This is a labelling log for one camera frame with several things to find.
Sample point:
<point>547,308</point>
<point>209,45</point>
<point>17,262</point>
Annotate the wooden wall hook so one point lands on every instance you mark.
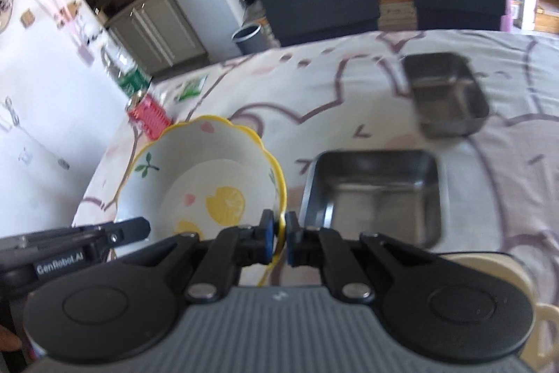
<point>70,12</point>

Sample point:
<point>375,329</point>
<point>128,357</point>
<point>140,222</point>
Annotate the grey trash bin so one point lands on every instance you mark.
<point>249,38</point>

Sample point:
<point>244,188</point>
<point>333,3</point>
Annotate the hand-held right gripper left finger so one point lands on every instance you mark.
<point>268,234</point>

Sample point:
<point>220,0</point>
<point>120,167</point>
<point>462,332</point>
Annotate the steel square tray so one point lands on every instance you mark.
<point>445,93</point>
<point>375,198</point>

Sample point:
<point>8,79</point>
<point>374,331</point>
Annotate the pink ribbon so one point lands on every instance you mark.
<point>65,19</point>

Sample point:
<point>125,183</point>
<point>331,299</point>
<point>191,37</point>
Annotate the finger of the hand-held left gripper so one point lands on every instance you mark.
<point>129,229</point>

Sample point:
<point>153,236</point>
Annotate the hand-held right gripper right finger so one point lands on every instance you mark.
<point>291,239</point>

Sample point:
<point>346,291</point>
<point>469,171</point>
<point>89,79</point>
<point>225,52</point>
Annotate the green snack packet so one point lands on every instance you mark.
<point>191,89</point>

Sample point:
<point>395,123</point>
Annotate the clear water bottle green label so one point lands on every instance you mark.
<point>126,69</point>

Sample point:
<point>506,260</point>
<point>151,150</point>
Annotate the cream ceramic mug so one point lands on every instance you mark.
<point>541,325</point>

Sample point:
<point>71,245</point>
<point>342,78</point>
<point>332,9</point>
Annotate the person's left hand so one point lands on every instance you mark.
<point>8,339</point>

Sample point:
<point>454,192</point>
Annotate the cream kitchen base cabinet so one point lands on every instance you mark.
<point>153,32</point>

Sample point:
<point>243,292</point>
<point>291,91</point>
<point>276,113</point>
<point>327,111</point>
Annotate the red drink can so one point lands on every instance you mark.
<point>148,117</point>

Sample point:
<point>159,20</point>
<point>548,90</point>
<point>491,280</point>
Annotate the white bowl yellow scalloped rim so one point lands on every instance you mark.
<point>205,176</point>

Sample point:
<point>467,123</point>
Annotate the printed cartoon tablecloth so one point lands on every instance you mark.
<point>349,93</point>

